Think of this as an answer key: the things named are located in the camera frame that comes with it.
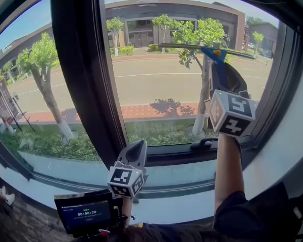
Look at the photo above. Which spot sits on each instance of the large fixed window glass pane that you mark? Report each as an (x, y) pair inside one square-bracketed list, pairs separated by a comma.
[(27, 84)]

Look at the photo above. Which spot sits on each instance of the leaning street tree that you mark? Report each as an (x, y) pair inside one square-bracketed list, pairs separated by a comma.
[(46, 92)]

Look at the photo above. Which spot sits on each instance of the black street lamp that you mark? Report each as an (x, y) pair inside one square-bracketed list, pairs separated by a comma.
[(15, 96)]

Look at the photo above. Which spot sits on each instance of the short wide window glass pane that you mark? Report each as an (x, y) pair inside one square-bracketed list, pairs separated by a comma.
[(179, 173)]

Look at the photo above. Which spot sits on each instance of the black monitor screen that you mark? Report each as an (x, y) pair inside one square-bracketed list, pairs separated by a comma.
[(86, 213)]

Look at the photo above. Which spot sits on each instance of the casement window glass pane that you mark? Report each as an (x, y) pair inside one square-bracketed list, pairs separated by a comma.
[(154, 84)]

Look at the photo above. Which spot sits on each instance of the street tree with sawn top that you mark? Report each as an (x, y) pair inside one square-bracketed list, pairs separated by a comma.
[(204, 79)]

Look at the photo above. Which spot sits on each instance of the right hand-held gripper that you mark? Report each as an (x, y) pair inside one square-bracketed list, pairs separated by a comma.
[(229, 115)]

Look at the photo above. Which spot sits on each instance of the green hedge bushes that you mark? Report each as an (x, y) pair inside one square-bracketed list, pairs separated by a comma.
[(53, 147)]

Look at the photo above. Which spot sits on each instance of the person's right forearm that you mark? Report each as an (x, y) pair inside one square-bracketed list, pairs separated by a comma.
[(228, 173)]

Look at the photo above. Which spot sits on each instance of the white window sill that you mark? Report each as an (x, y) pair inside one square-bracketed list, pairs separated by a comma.
[(166, 208)]

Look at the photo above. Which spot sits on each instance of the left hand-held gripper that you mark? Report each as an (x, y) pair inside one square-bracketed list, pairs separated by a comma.
[(121, 178)]

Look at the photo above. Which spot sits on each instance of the small roadside tree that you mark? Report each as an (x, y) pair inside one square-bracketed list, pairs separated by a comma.
[(258, 36), (164, 21), (114, 24)]

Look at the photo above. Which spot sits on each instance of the black window frame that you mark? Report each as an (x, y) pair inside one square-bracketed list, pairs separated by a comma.
[(78, 72)]

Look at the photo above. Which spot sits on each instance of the blue brass squeegee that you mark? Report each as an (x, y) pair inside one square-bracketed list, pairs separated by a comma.
[(212, 54)]

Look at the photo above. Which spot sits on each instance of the red notice board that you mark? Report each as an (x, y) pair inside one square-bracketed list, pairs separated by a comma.
[(2, 102)]

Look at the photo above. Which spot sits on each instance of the person's left forearm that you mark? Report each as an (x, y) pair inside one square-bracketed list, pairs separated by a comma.
[(127, 210)]

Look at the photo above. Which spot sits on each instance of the person's black shirt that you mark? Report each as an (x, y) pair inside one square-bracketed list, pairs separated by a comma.
[(242, 215)]

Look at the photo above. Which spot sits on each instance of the brown brick building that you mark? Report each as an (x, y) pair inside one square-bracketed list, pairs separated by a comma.
[(166, 9)]

